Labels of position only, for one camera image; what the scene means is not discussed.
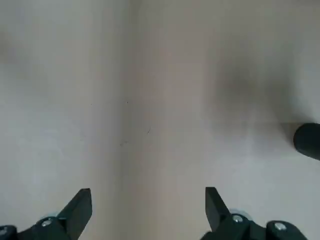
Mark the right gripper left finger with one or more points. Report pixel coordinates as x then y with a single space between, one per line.
72 215

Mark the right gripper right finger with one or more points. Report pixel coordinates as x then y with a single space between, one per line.
220 215

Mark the black vase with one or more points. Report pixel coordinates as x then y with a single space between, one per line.
308 140

